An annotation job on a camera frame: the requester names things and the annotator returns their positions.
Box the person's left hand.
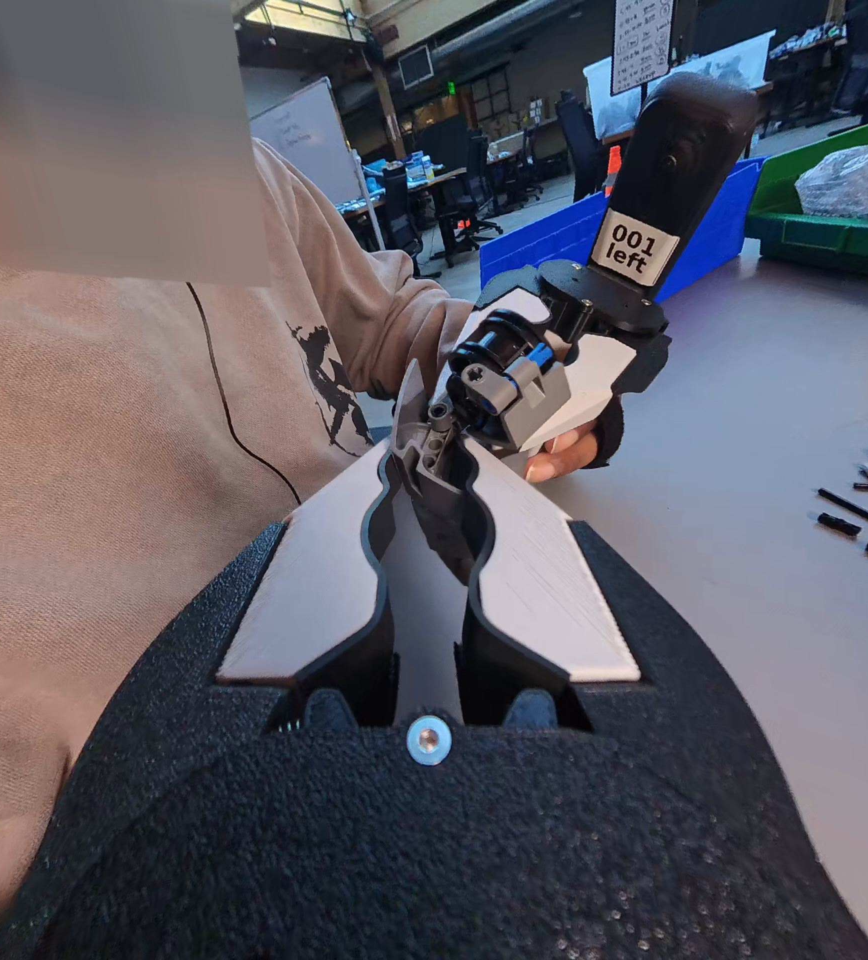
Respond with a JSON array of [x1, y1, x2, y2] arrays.
[[525, 421, 602, 483]]

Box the person in beige hoodie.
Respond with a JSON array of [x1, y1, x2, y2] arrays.
[[0, 138, 450, 931]]

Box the blue storage bin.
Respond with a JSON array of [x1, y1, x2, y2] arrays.
[[479, 156, 769, 303]]

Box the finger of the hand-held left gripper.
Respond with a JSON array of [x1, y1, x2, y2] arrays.
[[520, 333, 638, 457], [471, 289, 553, 354]]

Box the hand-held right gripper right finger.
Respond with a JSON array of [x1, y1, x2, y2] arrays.
[[458, 448, 642, 711]]

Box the person's left forearm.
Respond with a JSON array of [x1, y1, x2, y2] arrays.
[[359, 247, 480, 399]]

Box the green storage bin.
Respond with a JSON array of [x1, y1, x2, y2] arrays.
[[745, 108, 868, 282]]

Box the black office chair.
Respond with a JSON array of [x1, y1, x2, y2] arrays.
[[556, 91, 608, 204], [440, 133, 504, 268]]

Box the clear plastic bags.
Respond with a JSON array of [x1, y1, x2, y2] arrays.
[[794, 123, 868, 222]]

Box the grey block head assembly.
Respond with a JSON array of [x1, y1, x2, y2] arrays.
[[445, 315, 572, 451]]

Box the white whiteboard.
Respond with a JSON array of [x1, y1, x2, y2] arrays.
[[250, 77, 362, 209]]

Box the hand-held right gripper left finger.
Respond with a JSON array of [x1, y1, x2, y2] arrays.
[[216, 438, 405, 708]]

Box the white notice board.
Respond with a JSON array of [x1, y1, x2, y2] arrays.
[[612, 0, 675, 97]]

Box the grey desk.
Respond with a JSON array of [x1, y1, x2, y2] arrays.
[[374, 240, 868, 960]]

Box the thin black microphone cable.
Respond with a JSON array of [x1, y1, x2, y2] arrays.
[[186, 283, 303, 506]]

